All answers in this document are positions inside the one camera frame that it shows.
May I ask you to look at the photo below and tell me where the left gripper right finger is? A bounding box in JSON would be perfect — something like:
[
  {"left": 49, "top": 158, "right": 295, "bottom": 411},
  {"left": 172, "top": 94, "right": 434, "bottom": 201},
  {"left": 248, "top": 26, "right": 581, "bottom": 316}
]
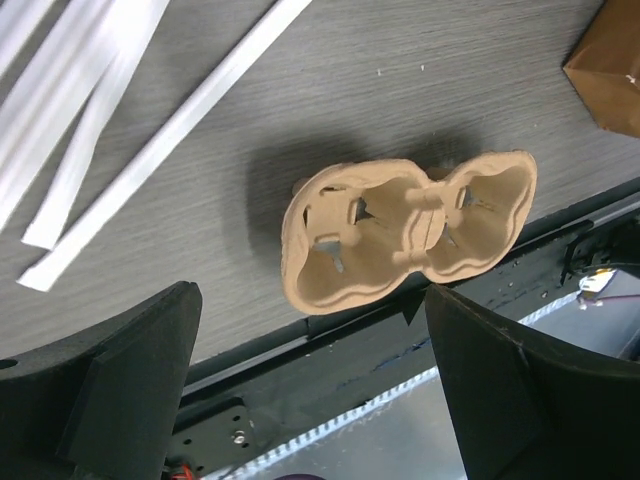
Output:
[{"left": 425, "top": 285, "right": 639, "bottom": 479}]

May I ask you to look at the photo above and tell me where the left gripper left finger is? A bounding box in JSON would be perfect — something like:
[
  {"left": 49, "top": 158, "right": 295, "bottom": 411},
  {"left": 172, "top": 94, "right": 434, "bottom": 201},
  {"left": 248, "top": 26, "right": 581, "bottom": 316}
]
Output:
[{"left": 1, "top": 281, "right": 202, "bottom": 479}]

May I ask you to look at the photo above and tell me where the brown cardboard cup carrier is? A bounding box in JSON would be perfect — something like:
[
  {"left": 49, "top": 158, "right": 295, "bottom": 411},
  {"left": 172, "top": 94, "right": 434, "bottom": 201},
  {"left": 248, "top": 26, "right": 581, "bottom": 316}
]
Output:
[{"left": 281, "top": 150, "right": 537, "bottom": 315}]

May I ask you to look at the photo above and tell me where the white paper straw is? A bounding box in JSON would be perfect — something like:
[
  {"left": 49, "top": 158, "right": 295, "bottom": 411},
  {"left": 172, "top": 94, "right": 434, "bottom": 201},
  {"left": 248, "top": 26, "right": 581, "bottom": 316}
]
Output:
[
  {"left": 0, "top": 0, "right": 171, "bottom": 231},
  {"left": 0, "top": 0, "right": 54, "bottom": 78},
  {"left": 22, "top": 43, "right": 147, "bottom": 250},
  {"left": 17, "top": 0, "right": 309, "bottom": 292}
]

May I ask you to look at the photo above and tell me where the brown paper bag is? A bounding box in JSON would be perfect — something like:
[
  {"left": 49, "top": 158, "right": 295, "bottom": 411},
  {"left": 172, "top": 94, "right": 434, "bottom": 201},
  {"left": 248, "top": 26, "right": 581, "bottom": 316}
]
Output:
[{"left": 563, "top": 0, "right": 639, "bottom": 138}]

